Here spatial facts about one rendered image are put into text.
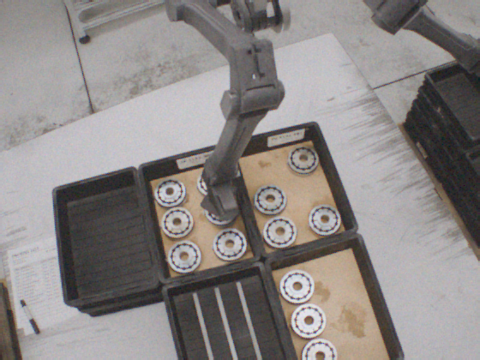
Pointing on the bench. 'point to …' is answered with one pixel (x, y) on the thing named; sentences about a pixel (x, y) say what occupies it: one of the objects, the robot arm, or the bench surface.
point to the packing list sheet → (38, 285)
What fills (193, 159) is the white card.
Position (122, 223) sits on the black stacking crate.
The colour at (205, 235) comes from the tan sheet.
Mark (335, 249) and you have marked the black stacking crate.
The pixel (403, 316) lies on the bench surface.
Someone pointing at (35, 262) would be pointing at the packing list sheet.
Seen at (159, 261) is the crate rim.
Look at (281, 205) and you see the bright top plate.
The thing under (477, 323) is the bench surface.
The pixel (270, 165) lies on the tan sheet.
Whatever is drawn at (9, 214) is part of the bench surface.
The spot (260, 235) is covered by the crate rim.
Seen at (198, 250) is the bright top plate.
